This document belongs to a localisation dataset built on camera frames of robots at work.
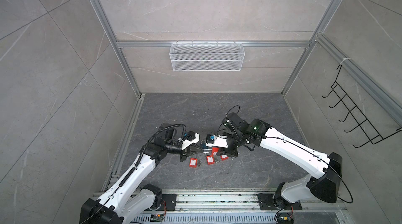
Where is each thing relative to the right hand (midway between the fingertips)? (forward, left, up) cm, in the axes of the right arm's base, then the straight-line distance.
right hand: (217, 148), depth 72 cm
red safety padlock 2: (+1, +3, -17) cm, 17 cm away
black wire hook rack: (-3, -58, +16) cm, 60 cm away
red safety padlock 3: (-1, +13, -16) cm, 20 cm away
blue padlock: (-4, +7, +10) cm, 12 cm away
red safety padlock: (+2, -5, -17) cm, 18 cm away
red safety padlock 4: (-3, +2, +3) cm, 5 cm away
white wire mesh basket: (+59, +5, +12) cm, 60 cm away
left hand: (0, +7, +2) cm, 8 cm away
